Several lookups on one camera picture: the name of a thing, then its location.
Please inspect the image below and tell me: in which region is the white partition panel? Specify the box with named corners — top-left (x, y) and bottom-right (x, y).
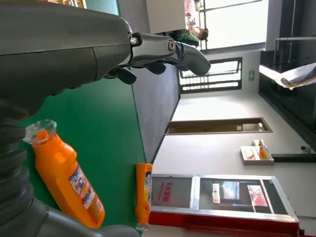
top-left (146, 0), bottom-right (186, 34)

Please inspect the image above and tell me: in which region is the black window grille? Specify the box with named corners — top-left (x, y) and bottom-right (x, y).
top-left (178, 58), bottom-right (243, 94)

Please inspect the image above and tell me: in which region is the white framed wall picture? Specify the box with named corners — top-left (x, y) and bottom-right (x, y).
top-left (240, 139), bottom-right (275, 165)

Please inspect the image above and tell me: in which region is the brown framed wall recess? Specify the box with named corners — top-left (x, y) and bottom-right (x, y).
top-left (164, 117), bottom-right (274, 136)

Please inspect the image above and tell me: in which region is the person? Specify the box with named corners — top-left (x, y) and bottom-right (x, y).
top-left (185, 25), bottom-right (210, 42)

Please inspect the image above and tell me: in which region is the red white fire cabinet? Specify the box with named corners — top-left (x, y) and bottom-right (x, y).
top-left (148, 173), bottom-right (301, 237)

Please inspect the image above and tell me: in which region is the green table mat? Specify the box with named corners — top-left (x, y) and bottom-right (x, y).
top-left (20, 0), bottom-right (146, 235)

